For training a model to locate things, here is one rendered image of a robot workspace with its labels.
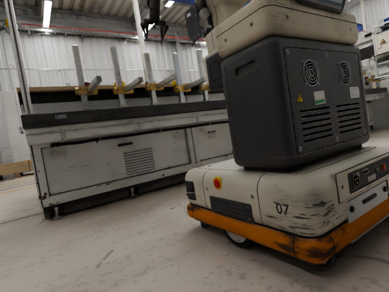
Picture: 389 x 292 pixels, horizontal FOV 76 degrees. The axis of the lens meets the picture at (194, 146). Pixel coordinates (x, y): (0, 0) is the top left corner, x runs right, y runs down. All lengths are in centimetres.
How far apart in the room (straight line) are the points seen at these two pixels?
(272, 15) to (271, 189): 50
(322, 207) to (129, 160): 164
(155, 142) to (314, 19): 160
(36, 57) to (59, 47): 76
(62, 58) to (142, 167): 767
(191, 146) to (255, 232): 157
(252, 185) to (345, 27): 68
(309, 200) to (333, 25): 64
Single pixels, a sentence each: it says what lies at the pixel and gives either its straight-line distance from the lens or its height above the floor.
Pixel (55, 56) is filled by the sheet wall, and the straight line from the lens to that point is 949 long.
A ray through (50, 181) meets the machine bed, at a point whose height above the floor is 26.
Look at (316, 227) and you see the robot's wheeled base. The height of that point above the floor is 15.
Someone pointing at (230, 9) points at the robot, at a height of 97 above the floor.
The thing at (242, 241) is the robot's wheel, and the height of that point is 4.
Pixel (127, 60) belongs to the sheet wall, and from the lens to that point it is 1000.
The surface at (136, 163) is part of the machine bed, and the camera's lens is 213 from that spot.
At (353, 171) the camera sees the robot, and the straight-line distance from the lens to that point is 89.
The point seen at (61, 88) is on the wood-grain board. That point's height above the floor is 88.
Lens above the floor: 44
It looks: 3 degrees down
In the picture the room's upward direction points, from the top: 9 degrees counter-clockwise
